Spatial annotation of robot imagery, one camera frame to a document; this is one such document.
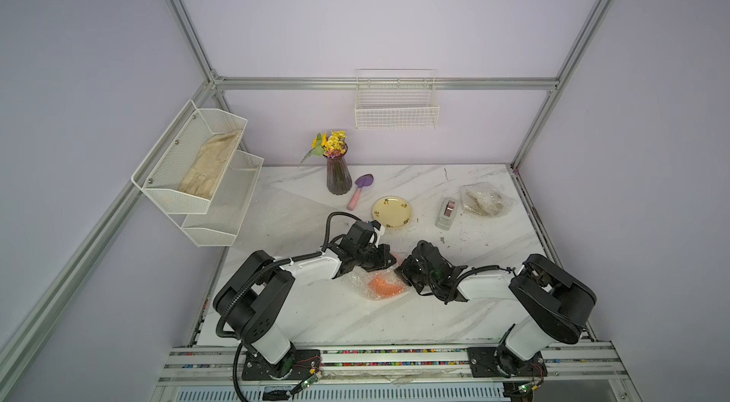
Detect orange dinner plate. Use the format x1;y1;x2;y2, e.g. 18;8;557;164
368;274;406;299

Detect white tape dispenser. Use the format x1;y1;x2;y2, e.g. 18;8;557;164
435;198;458;231

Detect yellow patterned dinner plate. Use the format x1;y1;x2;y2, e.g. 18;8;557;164
467;189;506;218

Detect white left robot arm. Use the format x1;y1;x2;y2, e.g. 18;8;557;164
213;211;397;373

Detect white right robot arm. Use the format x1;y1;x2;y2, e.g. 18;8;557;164
395;241;597;377

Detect cream floral dinner plate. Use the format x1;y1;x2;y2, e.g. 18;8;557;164
372;196;414;229

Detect yellow artificial flowers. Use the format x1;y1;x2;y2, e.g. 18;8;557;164
300;130;348;164

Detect beige cloth in shelf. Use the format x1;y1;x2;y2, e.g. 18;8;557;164
178;130;243;200

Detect white mesh two-tier shelf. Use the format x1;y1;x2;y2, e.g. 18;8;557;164
131;102;263;247

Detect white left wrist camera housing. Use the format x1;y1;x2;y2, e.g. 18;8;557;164
370;221;385;247

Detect white wire wall basket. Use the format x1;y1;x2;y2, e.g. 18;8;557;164
355;69;440;130

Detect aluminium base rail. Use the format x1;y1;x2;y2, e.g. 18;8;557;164
151;340;641;401

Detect aluminium frame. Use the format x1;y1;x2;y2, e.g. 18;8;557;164
1;0;615;398

